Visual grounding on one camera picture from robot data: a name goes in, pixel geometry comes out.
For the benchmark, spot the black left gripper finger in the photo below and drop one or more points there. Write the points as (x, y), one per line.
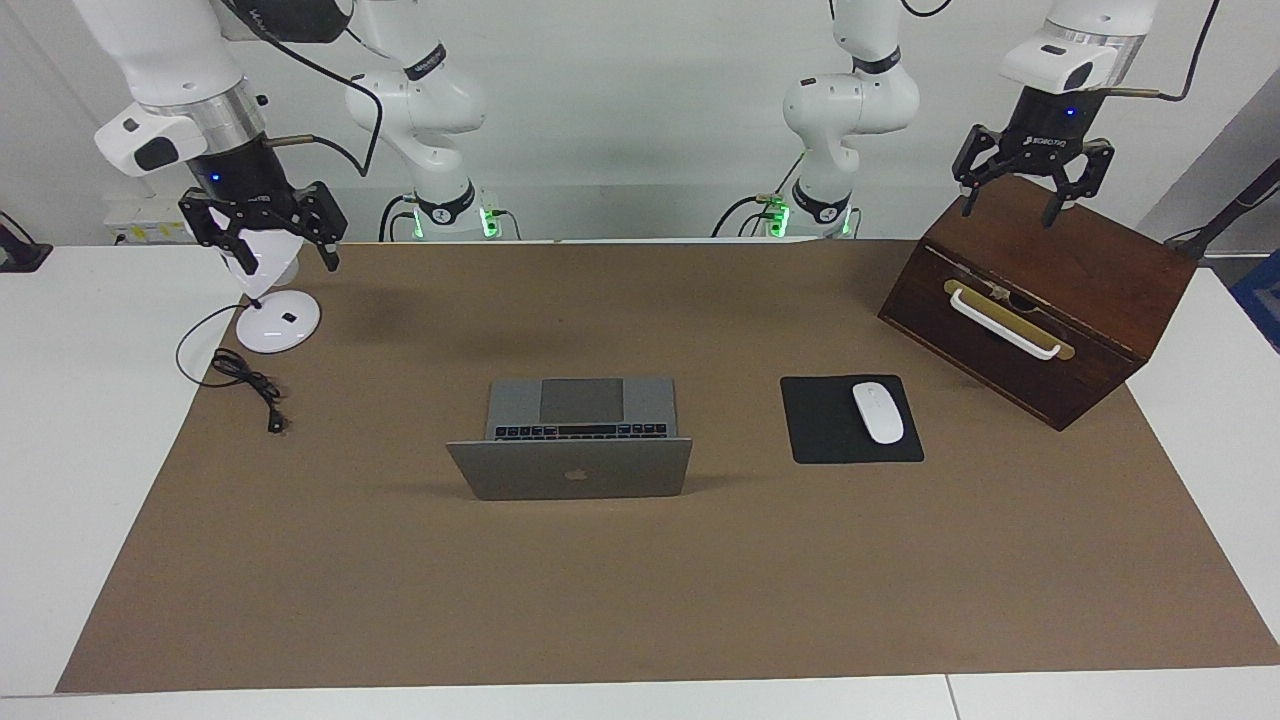
(1090, 170)
(980, 155)

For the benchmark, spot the white desk lamp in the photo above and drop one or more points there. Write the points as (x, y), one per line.
(280, 325)

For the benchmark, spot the blue bin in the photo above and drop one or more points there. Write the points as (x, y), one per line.
(1262, 300)

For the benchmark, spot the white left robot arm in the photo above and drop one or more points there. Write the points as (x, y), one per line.
(850, 100)

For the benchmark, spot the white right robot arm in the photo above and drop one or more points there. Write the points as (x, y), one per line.
(430, 110)

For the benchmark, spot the black clamp mount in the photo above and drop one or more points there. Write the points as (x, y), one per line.
(20, 255)

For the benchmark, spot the white power strip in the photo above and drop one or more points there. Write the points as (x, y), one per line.
(150, 225)

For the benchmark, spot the white computer mouse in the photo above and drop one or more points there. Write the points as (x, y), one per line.
(878, 412)

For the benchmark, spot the dark brown wooden box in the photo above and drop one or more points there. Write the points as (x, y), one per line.
(1080, 260)

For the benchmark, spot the brown table mat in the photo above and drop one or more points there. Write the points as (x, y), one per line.
(600, 600)

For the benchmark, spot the black stand pole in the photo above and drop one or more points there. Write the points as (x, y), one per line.
(1230, 212)

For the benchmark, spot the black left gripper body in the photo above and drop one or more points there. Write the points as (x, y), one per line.
(1050, 130)

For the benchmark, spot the silver grey laptop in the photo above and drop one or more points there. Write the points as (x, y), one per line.
(570, 470)

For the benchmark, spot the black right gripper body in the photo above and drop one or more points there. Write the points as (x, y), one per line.
(245, 180)

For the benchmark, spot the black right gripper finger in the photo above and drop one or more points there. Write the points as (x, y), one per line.
(222, 225)
(325, 215)

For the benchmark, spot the black mouse pad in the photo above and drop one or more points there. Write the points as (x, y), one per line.
(820, 430)

